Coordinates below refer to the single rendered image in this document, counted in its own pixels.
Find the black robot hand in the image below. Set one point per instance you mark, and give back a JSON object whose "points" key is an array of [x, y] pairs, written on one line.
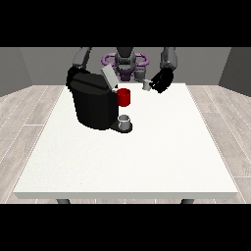
{"points": [[162, 80], [70, 77]]}

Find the small grey coffee pod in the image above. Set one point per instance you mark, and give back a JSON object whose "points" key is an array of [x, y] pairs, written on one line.
{"points": [[146, 85]]}

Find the black coffee machine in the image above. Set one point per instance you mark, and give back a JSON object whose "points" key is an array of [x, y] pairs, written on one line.
{"points": [[93, 103]]}

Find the pale grey machine lid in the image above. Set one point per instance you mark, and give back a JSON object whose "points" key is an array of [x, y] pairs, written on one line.
{"points": [[110, 76]]}

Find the red pod holder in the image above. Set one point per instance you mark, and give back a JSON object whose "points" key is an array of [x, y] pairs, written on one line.
{"points": [[123, 97]]}

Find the grey robot trunk purple rings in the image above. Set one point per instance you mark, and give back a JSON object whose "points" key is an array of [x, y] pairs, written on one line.
{"points": [[124, 62]]}

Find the small grey cup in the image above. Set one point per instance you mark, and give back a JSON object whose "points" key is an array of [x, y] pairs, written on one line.
{"points": [[124, 121]]}

